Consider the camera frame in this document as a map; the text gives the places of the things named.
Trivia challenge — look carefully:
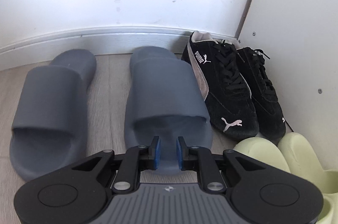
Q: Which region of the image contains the black puma sneaker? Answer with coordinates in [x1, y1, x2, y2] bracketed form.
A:
[237, 47, 286, 141]
[182, 31, 259, 141]

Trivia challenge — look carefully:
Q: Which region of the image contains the light green slide sandal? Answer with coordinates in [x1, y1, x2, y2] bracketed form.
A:
[233, 137, 290, 173]

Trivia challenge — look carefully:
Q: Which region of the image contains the grey-blue slide sandal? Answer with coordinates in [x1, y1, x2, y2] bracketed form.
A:
[124, 46, 213, 175]
[9, 49, 97, 181]

